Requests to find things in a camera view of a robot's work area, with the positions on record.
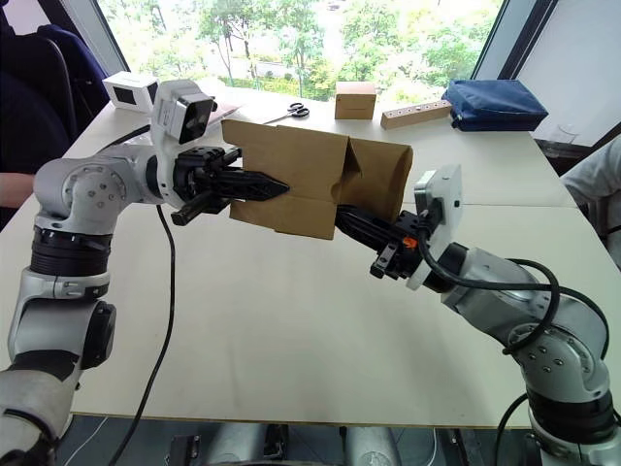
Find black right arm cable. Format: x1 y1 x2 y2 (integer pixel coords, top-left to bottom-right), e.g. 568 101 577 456
416 227 610 358

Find person in white clothing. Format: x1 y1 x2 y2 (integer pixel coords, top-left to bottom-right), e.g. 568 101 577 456
559 137 621 274

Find dark window frame post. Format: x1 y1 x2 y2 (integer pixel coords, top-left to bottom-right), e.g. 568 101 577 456
93 0 133 75
469 0 516 82

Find small closed cardboard box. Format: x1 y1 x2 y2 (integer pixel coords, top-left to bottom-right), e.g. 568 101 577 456
334 81 377 121

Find brown cardboard box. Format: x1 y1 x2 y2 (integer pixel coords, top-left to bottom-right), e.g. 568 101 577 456
220 118 415 241

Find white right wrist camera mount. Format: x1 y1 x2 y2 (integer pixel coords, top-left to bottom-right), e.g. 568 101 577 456
406 163 463 293

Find black handled scissors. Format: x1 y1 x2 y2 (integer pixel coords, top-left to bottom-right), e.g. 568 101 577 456
265 102 311 125

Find reddish paper sheet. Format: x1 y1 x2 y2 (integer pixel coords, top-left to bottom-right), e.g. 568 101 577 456
207 100 246 126

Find silver rounded robot leg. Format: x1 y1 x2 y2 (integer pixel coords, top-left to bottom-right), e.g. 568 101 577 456
212 422 278 466
338 425 405 466

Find dark seat beside table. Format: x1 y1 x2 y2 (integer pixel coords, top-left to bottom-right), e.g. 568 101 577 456
533 137 604 179

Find navy blue fabric bag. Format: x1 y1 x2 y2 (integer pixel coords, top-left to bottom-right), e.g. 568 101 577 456
441 78 550 134

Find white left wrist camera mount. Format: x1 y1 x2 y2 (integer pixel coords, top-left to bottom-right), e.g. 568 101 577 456
148 79 217 206

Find wooden block with holes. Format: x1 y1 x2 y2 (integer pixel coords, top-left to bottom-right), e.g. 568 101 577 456
379 100 453 131

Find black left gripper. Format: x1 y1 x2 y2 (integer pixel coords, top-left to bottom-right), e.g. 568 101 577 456
170 146 292 227

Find black cable on table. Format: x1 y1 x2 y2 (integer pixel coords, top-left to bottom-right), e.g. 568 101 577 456
103 123 152 148

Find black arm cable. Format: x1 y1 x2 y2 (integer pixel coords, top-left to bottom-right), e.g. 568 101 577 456
416 227 610 358
114 203 177 466

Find white box with black print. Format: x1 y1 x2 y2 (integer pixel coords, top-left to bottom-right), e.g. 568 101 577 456
102 72 161 115

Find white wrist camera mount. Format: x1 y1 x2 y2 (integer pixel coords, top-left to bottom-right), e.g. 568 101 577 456
148 79 217 206
406 163 463 293

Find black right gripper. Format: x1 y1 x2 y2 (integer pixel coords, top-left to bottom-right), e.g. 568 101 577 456
335 205 431 283

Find thin white cable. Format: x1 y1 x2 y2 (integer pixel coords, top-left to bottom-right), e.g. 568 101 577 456
71 415 109 466

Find black cable by robot hip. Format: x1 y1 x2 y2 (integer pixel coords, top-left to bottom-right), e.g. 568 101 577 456
496 391 533 466

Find dark blue chair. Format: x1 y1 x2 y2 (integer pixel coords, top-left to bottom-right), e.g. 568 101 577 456
0 0 123 177

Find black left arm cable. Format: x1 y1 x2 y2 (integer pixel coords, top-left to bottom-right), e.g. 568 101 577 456
114 203 177 466

